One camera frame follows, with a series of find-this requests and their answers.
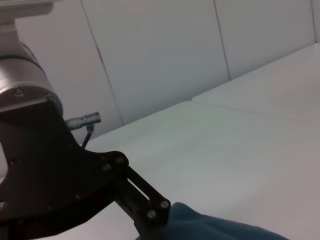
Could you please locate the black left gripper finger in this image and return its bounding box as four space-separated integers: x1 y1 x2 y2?
113 164 173 240

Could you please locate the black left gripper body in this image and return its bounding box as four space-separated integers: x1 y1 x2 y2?
0 98 131 240

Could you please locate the teal T-shirt with beige print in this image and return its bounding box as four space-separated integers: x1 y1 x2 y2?
134 201 291 240

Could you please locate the left arm cable with plug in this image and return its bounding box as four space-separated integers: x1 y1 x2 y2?
65 111 101 150

